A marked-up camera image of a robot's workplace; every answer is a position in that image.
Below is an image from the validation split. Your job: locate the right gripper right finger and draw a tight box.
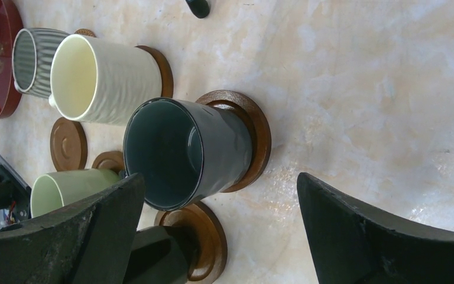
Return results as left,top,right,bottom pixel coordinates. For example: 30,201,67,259
297,173,454,283

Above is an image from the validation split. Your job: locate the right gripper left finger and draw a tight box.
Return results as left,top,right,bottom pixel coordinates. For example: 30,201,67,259
0,174,145,283

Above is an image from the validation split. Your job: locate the light green mug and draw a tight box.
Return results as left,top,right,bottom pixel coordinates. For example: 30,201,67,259
30,169,120,218

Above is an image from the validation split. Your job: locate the dark wooden coaster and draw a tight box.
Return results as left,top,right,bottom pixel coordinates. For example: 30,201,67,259
154,201,228,283
196,90,272,193
50,117,88,172
136,45,174,98
92,151,125,173

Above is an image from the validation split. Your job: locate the dark grey cup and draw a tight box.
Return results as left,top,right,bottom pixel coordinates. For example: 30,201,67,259
123,98,253,211

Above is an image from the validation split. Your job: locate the cream mug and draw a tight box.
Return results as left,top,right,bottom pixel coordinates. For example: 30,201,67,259
49,34,163,126

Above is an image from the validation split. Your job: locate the grey ribbed cup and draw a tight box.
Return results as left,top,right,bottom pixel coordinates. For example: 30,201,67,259
12,28,69,99

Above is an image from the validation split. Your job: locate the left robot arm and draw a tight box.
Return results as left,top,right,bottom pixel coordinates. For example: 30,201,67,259
0,164,31,224

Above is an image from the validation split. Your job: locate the blue music stand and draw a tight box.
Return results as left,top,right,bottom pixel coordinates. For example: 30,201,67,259
185,0,210,19

